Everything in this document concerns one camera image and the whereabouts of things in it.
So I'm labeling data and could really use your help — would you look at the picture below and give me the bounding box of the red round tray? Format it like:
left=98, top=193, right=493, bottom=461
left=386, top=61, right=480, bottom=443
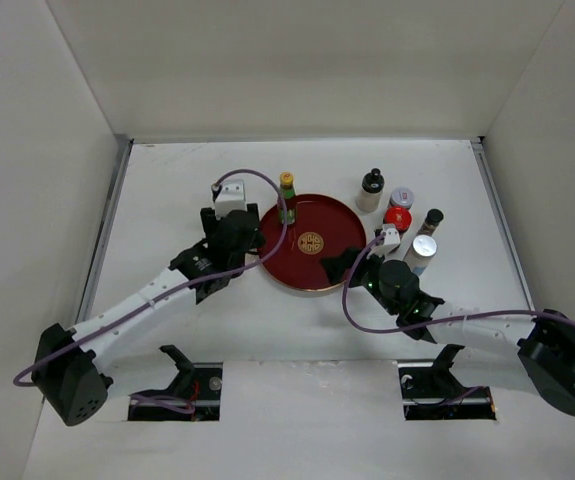
left=259, top=193, right=367, bottom=292

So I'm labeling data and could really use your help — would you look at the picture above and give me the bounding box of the right aluminium table rail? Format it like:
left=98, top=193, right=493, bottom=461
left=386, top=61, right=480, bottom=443
left=471, top=137, right=535, bottom=308

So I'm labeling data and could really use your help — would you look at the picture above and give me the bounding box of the silver-lid small jar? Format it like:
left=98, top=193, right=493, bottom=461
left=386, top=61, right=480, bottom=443
left=388, top=187, right=415, bottom=210

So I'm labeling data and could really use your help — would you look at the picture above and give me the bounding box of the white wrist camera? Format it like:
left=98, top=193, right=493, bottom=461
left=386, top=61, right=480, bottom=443
left=211, top=179, right=246, bottom=218
left=373, top=224, right=401, bottom=257

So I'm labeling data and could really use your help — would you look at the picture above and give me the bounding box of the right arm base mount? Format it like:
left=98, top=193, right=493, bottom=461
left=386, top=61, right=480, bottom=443
left=397, top=345, right=496, bottom=421

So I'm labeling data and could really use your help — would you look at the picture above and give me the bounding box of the black-cap pepper grinder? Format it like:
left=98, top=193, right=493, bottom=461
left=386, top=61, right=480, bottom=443
left=416, top=208, right=444, bottom=236

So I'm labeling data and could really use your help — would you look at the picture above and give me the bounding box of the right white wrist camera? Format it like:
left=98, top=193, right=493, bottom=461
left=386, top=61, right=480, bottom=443
left=373, top=224, right=401, bottom=257

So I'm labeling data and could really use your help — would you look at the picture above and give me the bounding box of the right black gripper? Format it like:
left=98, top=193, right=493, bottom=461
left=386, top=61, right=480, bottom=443
left=319, top=244, right=399, bottom=316

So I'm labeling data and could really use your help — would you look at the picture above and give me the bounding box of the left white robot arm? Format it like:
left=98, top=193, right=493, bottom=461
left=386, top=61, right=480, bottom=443
left=31, top=203, right=265, bottom=426

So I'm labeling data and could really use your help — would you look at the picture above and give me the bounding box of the aluminium table rail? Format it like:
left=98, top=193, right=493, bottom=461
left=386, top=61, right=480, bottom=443
left=67, top=134, right=134, bottom=330
left=471, top=137, right=535, bottom=308

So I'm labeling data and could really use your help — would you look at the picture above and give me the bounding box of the left aluminium table rail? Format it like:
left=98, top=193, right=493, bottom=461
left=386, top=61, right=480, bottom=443
left=67, top=134, right=134, bottom=330

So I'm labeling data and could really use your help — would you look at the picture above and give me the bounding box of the green-label yellow-cap bottle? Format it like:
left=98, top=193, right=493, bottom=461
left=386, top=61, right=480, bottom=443
left=277, top=172, right=297, bottom=225

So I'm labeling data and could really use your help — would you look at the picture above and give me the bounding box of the white tall shaker bottle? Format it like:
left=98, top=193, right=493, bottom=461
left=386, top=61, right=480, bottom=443
left=403, top=235, right=437, bottom=276

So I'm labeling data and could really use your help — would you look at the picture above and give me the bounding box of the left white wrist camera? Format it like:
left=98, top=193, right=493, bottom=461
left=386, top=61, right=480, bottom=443
left=211, top=179, right=246, bottom=218

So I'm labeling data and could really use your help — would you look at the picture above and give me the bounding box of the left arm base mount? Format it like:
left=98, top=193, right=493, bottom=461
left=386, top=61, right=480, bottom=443
left=127, top=345, right=224, bottom=422

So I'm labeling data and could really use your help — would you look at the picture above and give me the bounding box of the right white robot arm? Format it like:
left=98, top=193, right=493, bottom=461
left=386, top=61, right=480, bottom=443
left=320, top=247, right=575, bottom=417

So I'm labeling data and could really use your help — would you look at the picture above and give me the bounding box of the red-cap dark sauce bottle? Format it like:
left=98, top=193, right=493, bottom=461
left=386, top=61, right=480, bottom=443
left=383, top=206, right=413, bottom=236

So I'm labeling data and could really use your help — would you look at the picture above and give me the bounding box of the black-cap white bottle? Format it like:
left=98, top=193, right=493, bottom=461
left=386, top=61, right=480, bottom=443
left=356, top=168, right=385, bottom=213

